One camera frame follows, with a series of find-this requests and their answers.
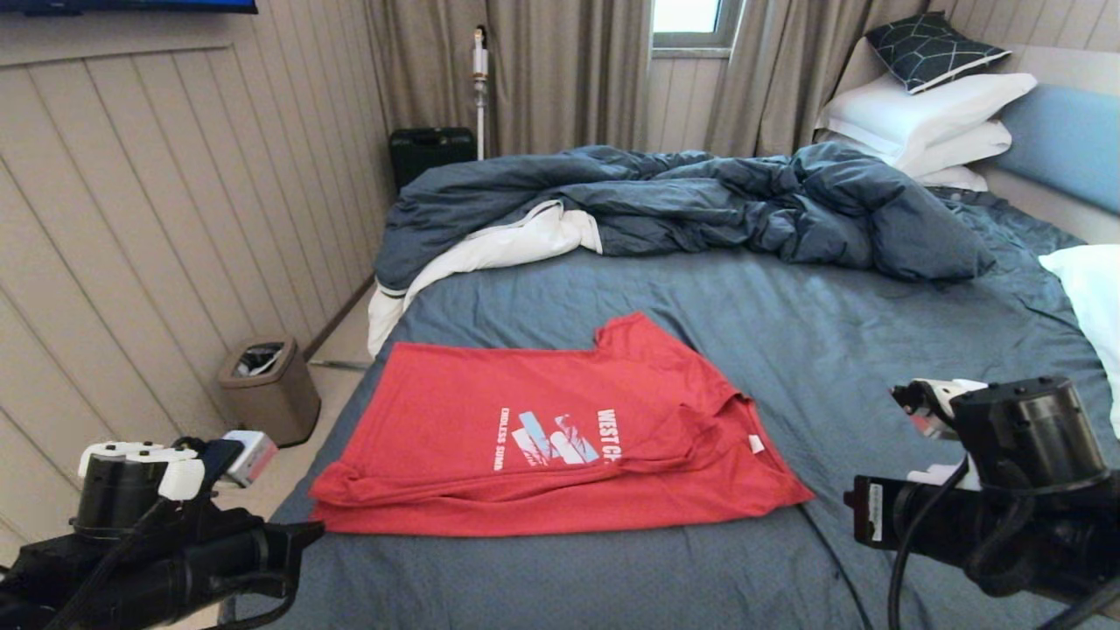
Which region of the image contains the red printed t-shirt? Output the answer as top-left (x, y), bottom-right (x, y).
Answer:
top-left (308, 312), bottom-right (816, 537)

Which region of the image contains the taupe trash bin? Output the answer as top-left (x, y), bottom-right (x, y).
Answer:
top-left (217, 337), bottom-right (322, 450)

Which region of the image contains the black plastic bin liner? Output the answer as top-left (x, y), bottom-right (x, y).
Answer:
top-left (236, 344), bottom-right (286, 379)

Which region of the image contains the bed with blue sheet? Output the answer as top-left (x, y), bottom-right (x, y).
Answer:
top-left (219, 187), bottom-right (1120, 630)

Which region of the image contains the white blanket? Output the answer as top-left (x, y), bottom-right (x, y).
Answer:
top-left (367, 201), bottom-right (603, 358)

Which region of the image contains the black suitcase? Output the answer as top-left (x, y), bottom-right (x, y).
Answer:
top-left (388, 128), bottom-right (479, 193)

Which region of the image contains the dark blue crumpled duvet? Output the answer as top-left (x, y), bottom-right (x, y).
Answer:
top-left (374, 143), bottom-right (997, 292)

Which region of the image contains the blue headboard cushion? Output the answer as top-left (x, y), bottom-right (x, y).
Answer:
top-left (990, 84), bottom-right (1120, 216)

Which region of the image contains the large white pillow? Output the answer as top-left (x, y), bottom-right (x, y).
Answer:
top-left (817, 73), bottom-right (1039, 162)

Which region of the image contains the dark geometric patterned cushion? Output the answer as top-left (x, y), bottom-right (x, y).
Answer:
top-left (864, 11), bottom-right (1012, 95)

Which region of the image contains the white stick vacuum cleaner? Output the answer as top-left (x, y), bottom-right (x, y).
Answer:
top-left (472, 26), bottom-right (489, 162)

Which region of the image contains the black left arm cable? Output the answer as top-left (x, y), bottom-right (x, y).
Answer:
top-left (219, 593), bottom-right (294, 630)

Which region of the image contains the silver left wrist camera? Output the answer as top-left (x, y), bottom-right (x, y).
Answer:
top-left (219, 430), bottom-right (279, 487)

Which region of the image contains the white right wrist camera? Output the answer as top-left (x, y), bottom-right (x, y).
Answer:
top-left (891, 378), bottom-right (990, 438)

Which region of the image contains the wall-mounted television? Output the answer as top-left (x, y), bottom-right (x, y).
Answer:
top-left (0, 0), bottom-right (259, 15)

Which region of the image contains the window with grey frame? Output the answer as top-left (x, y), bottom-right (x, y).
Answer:
top-left (651, 0), bottom-right (743, 59)

